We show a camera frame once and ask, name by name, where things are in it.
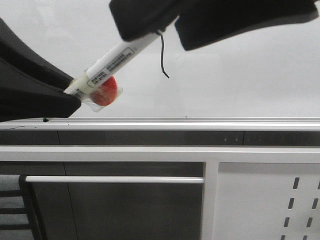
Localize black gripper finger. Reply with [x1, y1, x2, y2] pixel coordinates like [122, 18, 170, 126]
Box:
[0, 19, 73, 90]
[109, 0, 183, 42]
[174, 0, 319, 51]
[0, 60, 82, 122]

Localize white whiteboard marker pen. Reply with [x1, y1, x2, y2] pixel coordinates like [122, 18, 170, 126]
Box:
[64, 30, 163, 101]

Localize red round magnet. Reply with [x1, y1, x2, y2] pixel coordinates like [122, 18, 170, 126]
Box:
[84, 76, 123, 113]

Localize white whiteboard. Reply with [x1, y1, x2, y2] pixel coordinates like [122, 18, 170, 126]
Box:
[0, 0, 320, 130]

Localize white perforated metal panel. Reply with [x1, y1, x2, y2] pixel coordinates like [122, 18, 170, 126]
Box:
[213, 163, 320, 240]

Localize white horizontal rail bar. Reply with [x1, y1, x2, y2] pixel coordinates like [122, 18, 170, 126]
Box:
[25, 176, 205, 184]

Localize white metal stand frame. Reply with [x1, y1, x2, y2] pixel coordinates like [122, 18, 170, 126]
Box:
[0, 146, 320, 240]

